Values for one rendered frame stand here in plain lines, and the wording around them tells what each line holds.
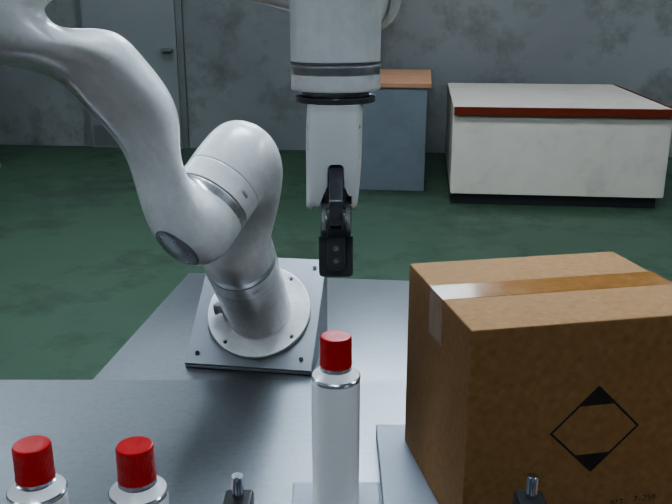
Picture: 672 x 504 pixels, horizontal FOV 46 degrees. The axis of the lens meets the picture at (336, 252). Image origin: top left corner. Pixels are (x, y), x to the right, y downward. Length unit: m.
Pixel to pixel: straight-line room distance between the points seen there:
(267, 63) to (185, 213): 7.49
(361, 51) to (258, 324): 0.76
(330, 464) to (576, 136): 5.49
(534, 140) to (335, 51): 5.51
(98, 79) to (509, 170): 5.32
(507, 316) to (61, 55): 0.60
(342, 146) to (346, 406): 0.27
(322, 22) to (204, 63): 7.99
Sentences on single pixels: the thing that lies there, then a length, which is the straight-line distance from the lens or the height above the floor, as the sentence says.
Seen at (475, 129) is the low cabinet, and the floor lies 0.58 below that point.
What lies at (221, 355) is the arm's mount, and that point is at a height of 0.85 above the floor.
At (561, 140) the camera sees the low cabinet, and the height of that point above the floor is 0.51.
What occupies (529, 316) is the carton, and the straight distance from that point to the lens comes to 0.92.
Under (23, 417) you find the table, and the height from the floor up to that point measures 0.83.
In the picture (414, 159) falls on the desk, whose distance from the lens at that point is 6.62.
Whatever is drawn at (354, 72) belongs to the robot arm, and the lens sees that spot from 0.73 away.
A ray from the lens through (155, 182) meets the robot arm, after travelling 1.10.
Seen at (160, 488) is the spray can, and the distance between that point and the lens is 0.75.
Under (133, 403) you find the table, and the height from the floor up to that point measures 0.83.
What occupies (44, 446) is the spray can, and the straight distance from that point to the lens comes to 0.75.
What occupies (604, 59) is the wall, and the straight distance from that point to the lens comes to 8.57.
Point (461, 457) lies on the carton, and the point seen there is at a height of 0.96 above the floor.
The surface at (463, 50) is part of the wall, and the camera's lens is 8.39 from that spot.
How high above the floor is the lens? 1.45
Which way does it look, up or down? 17 degrees down
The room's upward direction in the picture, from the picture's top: straight up
